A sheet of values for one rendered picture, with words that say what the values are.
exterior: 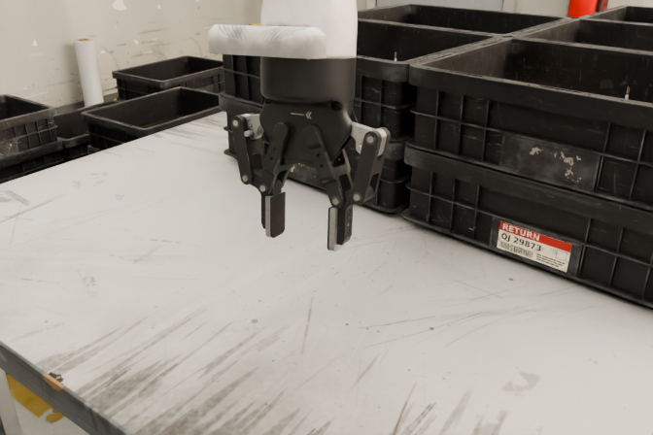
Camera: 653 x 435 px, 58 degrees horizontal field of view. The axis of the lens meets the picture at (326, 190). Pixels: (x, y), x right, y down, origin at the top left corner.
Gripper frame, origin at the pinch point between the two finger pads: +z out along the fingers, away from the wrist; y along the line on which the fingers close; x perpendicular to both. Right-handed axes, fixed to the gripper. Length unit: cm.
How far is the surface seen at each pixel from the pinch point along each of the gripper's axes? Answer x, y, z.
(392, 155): -33.9, 5.6, 0.8
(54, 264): -4.1, 38.9, 13.8
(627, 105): -25.5, -22.6, -9.5
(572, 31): -85, -10, -17
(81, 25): -219, 286, -13
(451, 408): -4.1, -12.9, 16.0
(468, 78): -29.5, -5.3, -10.9
